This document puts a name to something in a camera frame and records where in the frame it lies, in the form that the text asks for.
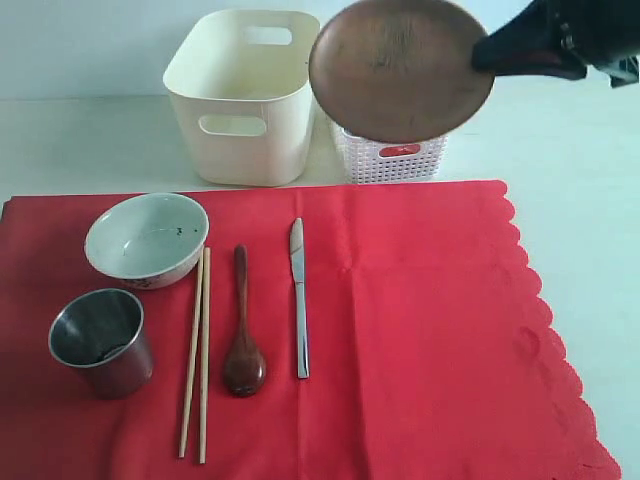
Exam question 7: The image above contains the dark wooden spoon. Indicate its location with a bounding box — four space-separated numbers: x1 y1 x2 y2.
223 244 266 397

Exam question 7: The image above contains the right wooden chopstick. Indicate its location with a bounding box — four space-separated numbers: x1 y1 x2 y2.
199 247 211 465

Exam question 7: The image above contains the red tablecloth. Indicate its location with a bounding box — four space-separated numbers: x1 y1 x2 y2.
1 180 622 479

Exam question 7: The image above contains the silver table knife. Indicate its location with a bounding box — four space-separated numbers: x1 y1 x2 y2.
289 217 310 379

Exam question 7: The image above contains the white perforated plastic basket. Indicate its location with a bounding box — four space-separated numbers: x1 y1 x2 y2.
326 116 448 184

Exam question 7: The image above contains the left wooden chopstick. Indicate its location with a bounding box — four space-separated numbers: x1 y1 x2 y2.
178 252 204 459

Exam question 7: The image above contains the wooden chopstick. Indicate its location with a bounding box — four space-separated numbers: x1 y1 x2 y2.
199 247 211 465
178 252 204 459

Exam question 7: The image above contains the stainless steel cup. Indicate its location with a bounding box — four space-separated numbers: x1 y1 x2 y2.
48 288 154 399

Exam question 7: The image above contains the cream plastic storage bin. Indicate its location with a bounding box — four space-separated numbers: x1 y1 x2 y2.
163 9 320 186

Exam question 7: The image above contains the white ceramic bowl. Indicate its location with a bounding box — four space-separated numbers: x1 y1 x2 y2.
84 193 210 290

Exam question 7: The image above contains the brown wooden plate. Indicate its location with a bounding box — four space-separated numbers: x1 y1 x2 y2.
309 1 495 143

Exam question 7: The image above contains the red toy sausage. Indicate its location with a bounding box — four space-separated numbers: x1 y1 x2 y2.
379 144 421 158

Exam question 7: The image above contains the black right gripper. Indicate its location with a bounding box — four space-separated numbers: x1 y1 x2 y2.
471 0 639 88

